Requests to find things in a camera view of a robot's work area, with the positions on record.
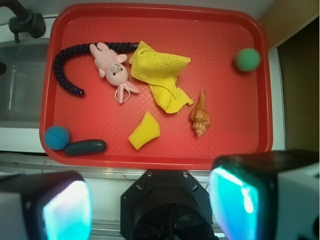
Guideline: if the black faucet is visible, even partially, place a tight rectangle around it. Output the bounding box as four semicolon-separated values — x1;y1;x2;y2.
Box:
0;0;46;44

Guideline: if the dark green plastic pickle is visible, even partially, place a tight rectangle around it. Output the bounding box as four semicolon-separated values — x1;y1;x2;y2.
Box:
64;139;107;157

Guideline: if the brown seashell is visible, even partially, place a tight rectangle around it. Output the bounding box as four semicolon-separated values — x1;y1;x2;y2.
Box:
189;89;210;138

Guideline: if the red plastic tray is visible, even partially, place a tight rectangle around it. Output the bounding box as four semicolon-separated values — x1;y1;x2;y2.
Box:
39;3;273;170

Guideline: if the yellow sponge piece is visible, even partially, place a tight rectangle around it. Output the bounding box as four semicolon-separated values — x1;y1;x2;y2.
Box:
128;111;161;150

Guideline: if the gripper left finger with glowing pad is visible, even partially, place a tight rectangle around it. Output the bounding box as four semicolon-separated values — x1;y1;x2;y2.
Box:
0;170;93;240

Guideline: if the dark purple rope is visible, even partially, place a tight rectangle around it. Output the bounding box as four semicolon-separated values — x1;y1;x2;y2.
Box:
52;41;140;98

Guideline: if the yellow cloth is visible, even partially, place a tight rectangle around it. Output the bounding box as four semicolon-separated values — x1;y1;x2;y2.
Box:
129;41;194;114

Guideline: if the green ball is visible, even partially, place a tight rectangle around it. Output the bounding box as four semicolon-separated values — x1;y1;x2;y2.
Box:
234;48;261;72

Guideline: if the blue ball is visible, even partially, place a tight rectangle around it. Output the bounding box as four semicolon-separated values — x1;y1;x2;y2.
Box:
44;126;70;150

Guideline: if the pink plush bunny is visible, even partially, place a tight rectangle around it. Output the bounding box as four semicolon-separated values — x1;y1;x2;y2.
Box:
89;42;140;104

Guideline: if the steel sink basin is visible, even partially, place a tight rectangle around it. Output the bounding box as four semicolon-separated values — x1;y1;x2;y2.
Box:
0;39;49;129

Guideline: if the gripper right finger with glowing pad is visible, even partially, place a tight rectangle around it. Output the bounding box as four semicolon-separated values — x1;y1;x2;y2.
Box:
208;149;320;240

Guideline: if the black octagonal mount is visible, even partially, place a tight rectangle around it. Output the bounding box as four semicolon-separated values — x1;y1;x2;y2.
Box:
120;170;218;240

